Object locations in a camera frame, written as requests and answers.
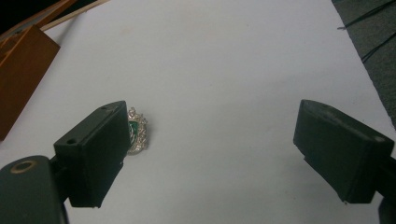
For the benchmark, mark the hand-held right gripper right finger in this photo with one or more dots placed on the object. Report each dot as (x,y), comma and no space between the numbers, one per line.
(339,149)

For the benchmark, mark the light wooden strip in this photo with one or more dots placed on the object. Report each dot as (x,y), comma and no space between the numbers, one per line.
(73,14)

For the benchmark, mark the brown wooden box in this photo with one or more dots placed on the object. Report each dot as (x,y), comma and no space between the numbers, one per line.
(21,74)

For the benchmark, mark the silver brooch with green stone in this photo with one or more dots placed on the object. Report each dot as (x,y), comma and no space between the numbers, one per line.
(138,132)

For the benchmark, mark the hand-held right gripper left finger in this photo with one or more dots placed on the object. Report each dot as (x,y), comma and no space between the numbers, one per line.
(93,152)

